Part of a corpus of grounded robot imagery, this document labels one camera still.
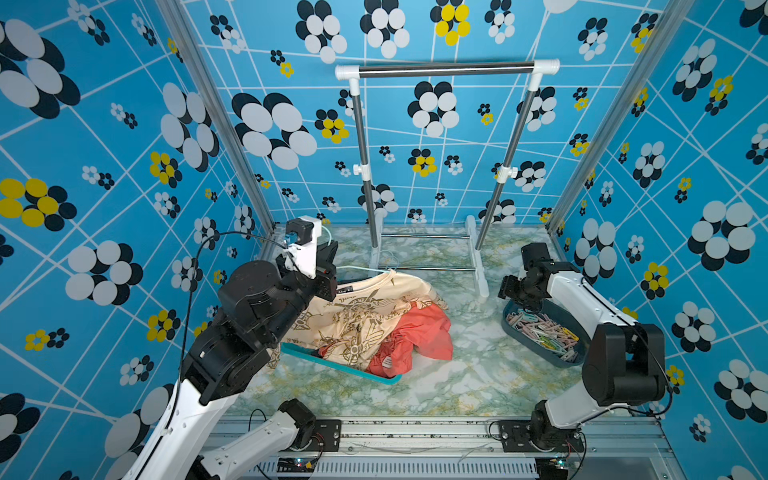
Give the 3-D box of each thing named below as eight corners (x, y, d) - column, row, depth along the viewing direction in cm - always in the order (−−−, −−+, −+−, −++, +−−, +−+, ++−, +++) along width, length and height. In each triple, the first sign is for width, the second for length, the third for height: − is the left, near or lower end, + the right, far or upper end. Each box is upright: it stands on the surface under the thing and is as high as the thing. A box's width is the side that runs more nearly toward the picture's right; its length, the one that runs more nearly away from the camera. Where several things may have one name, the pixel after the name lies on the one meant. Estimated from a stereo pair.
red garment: (379, 394, 82) (377, 379, 71) (360, 349, 90) (355, 329, 79) (452, 356, 89) (460, 337, 77) (428, 317, 97) (432, 294, 86)
